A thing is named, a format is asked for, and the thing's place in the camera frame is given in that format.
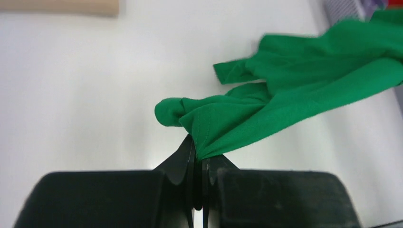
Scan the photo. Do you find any folded beige t-shirt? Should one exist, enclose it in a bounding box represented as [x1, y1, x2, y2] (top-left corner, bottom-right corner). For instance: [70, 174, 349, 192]
[0, 0, 120, 17]

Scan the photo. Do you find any red t-shirt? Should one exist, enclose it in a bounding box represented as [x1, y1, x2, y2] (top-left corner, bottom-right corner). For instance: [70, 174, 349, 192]
[387, 0, 403, 9]

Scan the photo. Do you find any white plastic laundry basket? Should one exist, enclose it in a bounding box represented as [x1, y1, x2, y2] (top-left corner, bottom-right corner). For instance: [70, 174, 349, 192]
[323, 0, 389, 25]

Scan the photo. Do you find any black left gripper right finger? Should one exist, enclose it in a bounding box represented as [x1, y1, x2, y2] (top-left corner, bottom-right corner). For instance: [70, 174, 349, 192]
[201, 155, 361, 228]

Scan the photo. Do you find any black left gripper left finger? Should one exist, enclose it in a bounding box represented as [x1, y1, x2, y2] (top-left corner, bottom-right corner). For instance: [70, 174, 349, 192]
[15, 135, 195, 228]

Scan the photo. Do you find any green t-shirt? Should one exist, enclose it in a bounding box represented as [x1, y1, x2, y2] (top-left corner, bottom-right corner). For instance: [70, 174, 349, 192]
[154, 9, 403, 160]

